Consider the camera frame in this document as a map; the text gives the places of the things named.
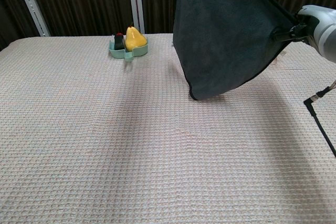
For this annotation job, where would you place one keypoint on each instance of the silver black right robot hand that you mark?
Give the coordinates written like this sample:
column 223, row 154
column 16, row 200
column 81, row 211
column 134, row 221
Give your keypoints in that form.
column 307, row 24

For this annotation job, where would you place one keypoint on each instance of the pink and grey cloth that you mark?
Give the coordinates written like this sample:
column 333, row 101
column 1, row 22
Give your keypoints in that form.
column 223, row 37

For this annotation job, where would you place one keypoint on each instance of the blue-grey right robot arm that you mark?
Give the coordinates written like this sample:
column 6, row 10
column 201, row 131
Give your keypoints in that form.
column 328, row 40

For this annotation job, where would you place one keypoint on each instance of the yellow toy pear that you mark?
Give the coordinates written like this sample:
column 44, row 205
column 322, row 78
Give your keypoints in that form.
column 134, row 39

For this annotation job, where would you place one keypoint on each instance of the black lipstick red cap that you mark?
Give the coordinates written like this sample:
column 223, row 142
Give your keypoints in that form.
column 119, row 43

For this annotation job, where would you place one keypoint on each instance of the teal toy dustpan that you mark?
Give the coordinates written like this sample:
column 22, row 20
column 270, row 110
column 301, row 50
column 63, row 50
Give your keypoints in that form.
column 116, row 52

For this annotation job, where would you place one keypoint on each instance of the beige woven tablecloth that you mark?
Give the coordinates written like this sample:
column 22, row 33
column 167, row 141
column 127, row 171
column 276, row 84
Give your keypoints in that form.
column 78, row 129

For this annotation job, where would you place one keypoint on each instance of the grey metal frame post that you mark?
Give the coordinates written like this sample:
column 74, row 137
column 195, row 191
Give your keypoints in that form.
column 31, row 6
column 139, row 11

